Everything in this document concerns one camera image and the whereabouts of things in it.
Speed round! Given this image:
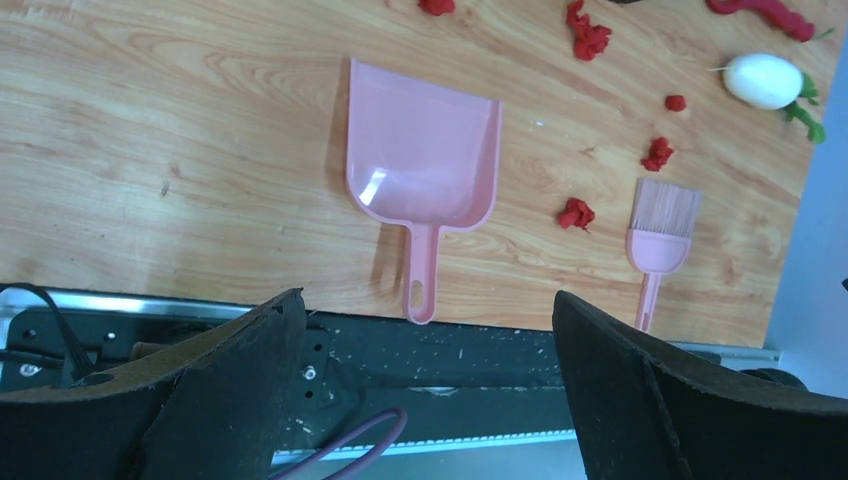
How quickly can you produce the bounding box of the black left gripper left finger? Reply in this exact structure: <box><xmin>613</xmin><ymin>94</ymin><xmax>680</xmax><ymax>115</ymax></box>
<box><xmin>1</xmin><ymin>288</ymin><xmax>307</xmax><ymax>479</ymax></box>

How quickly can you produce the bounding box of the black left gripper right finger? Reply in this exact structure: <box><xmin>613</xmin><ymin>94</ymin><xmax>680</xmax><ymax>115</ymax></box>
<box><xmin>552</xmin><ymin>291</ymin><xmax>847</xmax><ymax>479</ymax></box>

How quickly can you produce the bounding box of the pink hand brush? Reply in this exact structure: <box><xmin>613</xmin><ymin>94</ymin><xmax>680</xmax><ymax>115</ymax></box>
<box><xmin>626</xmin><ymin>178</ymin><xmax>702</xmax><ymax>332</ymax></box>

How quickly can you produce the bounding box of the pink plastic dustpan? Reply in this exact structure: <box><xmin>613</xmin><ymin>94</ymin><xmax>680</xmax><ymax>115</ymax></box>
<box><xmin>346</xmin><ymin>59</ymin><xmax>503</xmax><ymax>325</ymax></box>

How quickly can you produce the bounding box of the red paper scrap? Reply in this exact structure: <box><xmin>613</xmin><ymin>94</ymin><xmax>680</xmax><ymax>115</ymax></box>
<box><xmin>664</xmin><ymin>95</ymin><xmax>687</xmax><ymax>112</ymax></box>
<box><xmin>418</xmin><ymin>0</ymin><xmax>456</xmax><ymax>16</ymax></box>
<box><xmin>557</xmin><ymin>197</ymin><xmax>596</xmax><ymax>232</ymax></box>
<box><xmin>641</xmin><ymin>137</ymin><xmax>675</xmax><ymax>172</ymax></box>
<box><xmin>565</xmin><ymin>0</ymin><xmax>612</xmax><ymax>61</ymax></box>

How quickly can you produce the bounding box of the white toy radish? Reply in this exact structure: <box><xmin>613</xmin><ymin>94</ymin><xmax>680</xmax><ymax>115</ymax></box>
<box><xmin>710</xmin><ymin>53</ymin><xmax>827</xmax><ymax>145</ymax></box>

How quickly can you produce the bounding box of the red toy chili pepper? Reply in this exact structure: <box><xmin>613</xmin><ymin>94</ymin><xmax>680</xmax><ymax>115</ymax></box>
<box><xmin>705</xmin><ymin>0</ymin><xmax>835</xmax><ymax>43</ymax></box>

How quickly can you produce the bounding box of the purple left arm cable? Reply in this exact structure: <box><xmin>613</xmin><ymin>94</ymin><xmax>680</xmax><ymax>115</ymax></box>
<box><xmin>268</xmin><ymin>407</ymin><xmax>409</xmax><ymax>480</ymax></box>

